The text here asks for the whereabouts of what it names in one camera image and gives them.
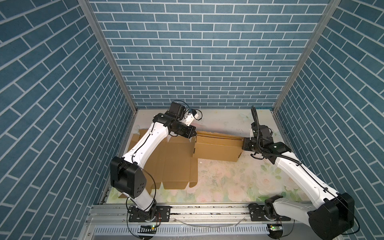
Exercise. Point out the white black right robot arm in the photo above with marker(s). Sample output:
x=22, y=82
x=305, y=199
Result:
x=329, y=214

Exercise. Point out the aluminium corner post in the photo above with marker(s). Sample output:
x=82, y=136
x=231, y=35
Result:
x=95, y=26
x=318, y=30

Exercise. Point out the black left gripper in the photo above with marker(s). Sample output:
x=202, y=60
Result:
x=188, y=134

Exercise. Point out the brown cardboard box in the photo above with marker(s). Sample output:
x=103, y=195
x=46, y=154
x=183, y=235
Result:
x=219, y=147

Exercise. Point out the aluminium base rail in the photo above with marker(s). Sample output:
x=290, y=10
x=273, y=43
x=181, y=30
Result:
x=200, y=214

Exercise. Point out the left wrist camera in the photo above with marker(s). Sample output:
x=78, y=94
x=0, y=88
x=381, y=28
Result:
x=193, y=114

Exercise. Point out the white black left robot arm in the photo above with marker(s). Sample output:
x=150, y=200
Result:
x=128, y=173

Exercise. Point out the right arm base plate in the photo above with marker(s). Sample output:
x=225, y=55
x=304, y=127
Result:
x=257, y=214

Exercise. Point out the white slotted cable duct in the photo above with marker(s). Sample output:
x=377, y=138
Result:
x=182, y=230

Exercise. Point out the aluminium corner post left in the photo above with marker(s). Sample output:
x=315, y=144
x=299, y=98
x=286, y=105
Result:
x=95, y=26

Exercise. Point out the aluminium corner post right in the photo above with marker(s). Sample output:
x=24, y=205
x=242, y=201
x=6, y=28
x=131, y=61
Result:
x=318, y=30

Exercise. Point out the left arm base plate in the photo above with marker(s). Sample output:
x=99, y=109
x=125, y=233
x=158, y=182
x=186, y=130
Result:
x=155, y=214

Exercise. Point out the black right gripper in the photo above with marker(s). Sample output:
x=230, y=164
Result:
x=245, y=141

